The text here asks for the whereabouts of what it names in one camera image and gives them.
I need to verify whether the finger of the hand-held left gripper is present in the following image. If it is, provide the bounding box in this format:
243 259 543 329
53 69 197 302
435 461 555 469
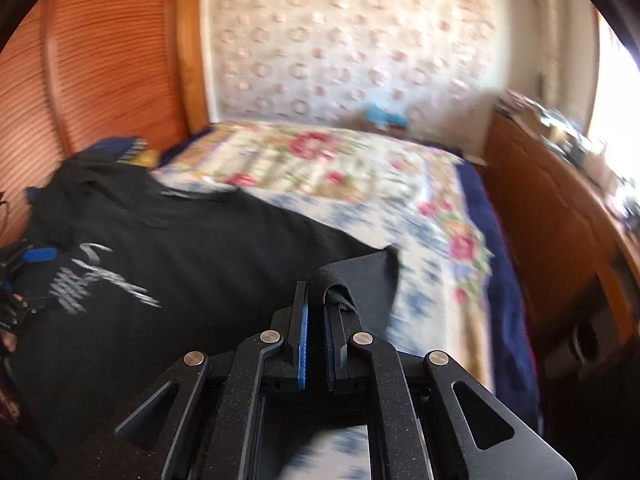
22 246 56 265

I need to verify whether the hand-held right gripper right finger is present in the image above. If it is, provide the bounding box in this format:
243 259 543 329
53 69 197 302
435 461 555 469
324 304 577 480

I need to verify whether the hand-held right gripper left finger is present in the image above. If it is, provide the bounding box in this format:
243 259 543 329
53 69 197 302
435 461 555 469
52 280 309 480

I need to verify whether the black printed t-shirt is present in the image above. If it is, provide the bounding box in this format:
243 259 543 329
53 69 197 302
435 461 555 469
7 149 404 480

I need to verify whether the folded navy blanket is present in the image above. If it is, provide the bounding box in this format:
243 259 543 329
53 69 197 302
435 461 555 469
92 135 161 167

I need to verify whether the pink floral bed sheet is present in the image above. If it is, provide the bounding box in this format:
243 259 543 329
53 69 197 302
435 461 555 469
150 121 547 443

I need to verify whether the wooden slatted headboard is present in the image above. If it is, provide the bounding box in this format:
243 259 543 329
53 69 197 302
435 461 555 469
0 0 211 251

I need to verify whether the wooden cabinet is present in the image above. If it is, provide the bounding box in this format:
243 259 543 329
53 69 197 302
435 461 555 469
481 107 640 366

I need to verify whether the circle patterned sheer curtain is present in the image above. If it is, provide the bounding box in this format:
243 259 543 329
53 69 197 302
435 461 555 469
202 0 531 128

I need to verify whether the window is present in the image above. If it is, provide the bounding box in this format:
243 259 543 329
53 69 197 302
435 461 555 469
587 15 640 161

